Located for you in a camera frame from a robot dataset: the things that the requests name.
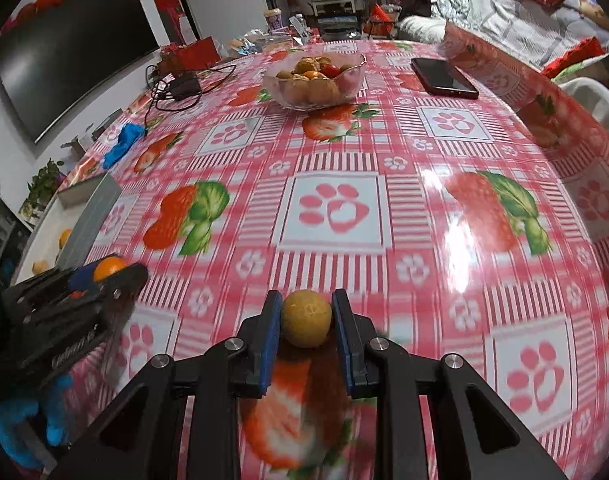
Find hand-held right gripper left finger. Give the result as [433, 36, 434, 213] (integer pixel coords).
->
[49, 290, 284, 480]

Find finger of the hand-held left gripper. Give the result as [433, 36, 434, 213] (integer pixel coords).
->
[72, 262, 150, 307]
[67, 266, 102, 293]

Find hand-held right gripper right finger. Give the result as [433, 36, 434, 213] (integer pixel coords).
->
[331, 288, 567, 480]

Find round orange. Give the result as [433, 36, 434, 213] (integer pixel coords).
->
[93, 256, 128, 282]

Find golden-brown kiwi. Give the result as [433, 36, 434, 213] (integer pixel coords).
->
[282, 290, 332, 349]

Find clear glass bowl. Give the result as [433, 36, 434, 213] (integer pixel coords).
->
[262, 51, 367, 111]

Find person's left hand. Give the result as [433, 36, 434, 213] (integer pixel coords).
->
[0, 375, 75, 471]

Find green potted plant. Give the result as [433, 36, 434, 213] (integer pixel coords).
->
[19, 159, 66, 221]

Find blue cloth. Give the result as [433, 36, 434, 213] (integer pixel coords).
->
[103, 122, 145, 168]

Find red strawberry print tablecloth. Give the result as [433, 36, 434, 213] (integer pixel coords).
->
[14, 40, 609, 480]

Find black television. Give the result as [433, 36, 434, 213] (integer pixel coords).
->
[0, 0, 160, 143]

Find red gift box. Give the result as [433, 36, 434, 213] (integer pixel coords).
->
[159, 37, 220, 71]

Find clear plastic snack bags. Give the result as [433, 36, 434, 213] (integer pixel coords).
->
[224, 30, 285, 53]

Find black smartphone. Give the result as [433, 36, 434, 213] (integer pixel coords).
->
[411, 57, 480, 100]

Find white phone stand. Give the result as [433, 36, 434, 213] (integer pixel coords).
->
[289, 15, 310, 43]

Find dark round container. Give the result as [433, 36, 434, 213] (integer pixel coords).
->
[317, 15, 360, 41]

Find red snack bag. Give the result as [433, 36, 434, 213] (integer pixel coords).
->
[369, 5, 400, 36]

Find white coffee table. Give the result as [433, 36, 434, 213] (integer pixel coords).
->
[309, 0, 360, 16]

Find white plastic chair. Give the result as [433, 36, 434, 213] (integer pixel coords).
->
[559, 77, 609, 131]

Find dark clothes heap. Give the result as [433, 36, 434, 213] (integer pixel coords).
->
[399, 0, 437, 18]

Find grey striped sofa blanket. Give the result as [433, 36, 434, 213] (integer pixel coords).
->
[399, 0, 609, 111]

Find red fringed pillow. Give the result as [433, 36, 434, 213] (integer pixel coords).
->
[541, 37, 607, 78]

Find yellow plush toy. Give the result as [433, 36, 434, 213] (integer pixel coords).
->
[577, 0, 609, 31]

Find black power adapter with cable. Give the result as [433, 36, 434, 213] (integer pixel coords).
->
[145, 62, 238, 111]

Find red wall hanging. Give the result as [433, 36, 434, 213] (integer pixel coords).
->
[149, 0, 185, 46]

